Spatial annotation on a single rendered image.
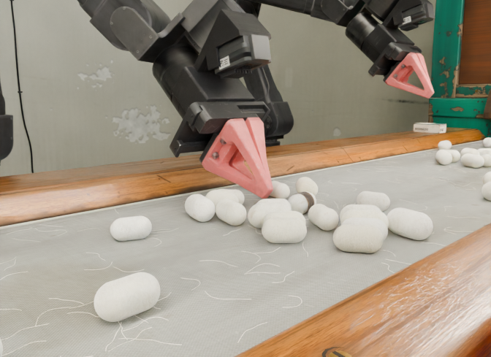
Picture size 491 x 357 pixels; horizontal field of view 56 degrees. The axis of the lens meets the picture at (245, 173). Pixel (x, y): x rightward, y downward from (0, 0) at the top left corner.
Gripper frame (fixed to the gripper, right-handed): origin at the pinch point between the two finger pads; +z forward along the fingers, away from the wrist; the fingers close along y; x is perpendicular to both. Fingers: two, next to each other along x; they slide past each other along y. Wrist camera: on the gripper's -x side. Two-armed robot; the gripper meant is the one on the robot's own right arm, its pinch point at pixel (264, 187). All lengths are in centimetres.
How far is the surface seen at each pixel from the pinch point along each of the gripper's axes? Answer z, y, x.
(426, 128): -13, 67, 9
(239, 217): 3.7, -7.1, -2.0
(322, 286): 13.3, -11.5, -9.1
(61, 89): -159, 61, 122
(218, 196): -0.3, -5.6, 0.3
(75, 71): -165, 69, 115
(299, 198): 4.0, -0.7, -3.2
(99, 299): 9.1, -23.0, -7.2
